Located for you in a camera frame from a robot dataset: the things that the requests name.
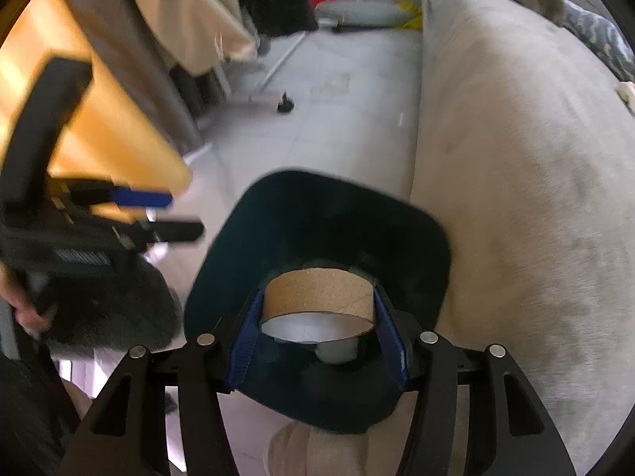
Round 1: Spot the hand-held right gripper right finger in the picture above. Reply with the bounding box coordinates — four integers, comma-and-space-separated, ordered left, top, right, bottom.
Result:
373, 288, 576, 476

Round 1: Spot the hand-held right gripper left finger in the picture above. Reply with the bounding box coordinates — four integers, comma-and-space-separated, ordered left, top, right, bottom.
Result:
57, 290, 265, 476

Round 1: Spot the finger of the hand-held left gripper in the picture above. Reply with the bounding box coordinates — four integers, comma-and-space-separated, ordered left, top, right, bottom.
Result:
115, 219, 206, 252
69, 180, 174, 209

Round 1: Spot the wide cardboard tape roll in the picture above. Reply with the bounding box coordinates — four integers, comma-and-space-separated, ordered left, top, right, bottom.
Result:
260, 268, 377, 343

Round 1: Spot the dark teal trash bin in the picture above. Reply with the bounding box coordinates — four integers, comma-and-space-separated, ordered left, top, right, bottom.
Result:
183, 169, 452, 434

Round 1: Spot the person's left forearm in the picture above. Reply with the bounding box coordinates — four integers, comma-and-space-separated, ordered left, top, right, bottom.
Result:
0, 302, 95, 476

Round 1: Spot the person's left hand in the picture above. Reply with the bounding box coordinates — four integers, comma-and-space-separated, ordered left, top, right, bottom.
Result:
0, 263, 51, 339

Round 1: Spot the yellow cabinet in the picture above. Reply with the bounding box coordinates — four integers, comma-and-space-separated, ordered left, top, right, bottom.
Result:
0, 0, 194, 219

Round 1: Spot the dark fuzzy cloth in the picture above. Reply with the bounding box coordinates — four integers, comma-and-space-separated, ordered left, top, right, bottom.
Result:
42, 257, 182, 354

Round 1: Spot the grey curtain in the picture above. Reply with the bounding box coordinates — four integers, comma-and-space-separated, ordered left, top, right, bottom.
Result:
54, 0, 204, 154

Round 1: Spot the person's beige trouser leg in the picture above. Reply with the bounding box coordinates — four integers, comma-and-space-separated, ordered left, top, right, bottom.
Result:
268, 397, 422, 476

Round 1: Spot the grey bed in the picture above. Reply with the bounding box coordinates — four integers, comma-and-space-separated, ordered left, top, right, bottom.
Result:
409, 0, 635, 476

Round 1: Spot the white wheeled rack base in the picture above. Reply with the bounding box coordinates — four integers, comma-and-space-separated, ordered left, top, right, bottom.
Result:
243, 30, 308, 115

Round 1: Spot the beige hanging garment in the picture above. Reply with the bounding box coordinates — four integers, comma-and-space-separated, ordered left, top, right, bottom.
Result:
126, 0, 259, 77

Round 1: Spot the light blue floor cushion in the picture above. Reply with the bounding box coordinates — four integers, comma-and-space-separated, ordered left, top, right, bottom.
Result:
315, 0, 402, 27

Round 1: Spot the yellow plastic bag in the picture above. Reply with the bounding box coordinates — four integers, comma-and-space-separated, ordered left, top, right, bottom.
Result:
394, 1, 423, 31

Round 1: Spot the cream crumpled tissue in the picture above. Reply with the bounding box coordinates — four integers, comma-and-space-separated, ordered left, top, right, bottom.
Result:
615, 82, 635, 115

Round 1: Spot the blue patterned blanket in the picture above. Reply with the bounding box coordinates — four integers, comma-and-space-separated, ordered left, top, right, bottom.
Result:
560, 0, 635, 83

